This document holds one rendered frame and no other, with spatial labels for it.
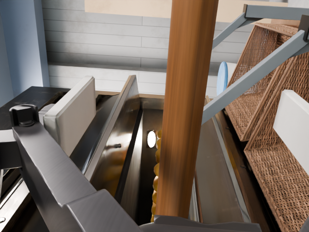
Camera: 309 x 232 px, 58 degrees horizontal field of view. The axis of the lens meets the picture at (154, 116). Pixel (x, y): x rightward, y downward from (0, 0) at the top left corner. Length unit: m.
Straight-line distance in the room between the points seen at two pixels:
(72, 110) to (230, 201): 0.86
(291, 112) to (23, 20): 3.59
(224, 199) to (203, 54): 0.83
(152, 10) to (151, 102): 1.81
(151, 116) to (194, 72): 1.65
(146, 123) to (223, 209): 1.04
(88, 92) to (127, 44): 3.72
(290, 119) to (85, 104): 0.13
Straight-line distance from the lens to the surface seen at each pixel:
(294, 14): 1.11
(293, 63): 1.17
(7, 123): 1.54
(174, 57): 0.19
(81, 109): 0.17
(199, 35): 0.19
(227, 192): 1.01
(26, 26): 3.69
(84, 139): 1.32
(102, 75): 3.84
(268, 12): 1.08
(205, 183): 1.07
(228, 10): 3.35
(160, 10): 3.42
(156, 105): 1.80
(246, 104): 1.68
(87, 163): 0.88
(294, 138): 0.19
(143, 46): 3.88
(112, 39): 3.93
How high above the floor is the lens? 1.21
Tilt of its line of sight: 2 degrees up
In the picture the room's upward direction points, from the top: 86 degrees counter-clockwise
